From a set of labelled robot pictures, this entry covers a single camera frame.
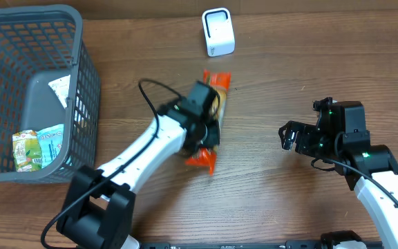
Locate teal wipes packet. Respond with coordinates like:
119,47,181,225
37,124,64,169

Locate white barcode scanner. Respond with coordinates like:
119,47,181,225
202,8,236,57

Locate grey plastic shopping basket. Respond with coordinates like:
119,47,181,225
0,5,100,183

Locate white tube gold cap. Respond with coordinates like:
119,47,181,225
48,75,70,108

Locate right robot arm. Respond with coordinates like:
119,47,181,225
278,97,398,248

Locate spaghetti pack red ends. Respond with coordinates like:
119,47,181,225
185,70,231,176

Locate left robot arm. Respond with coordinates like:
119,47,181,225
53,100,225,248

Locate green snack packet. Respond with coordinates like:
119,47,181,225
12,130,42,172

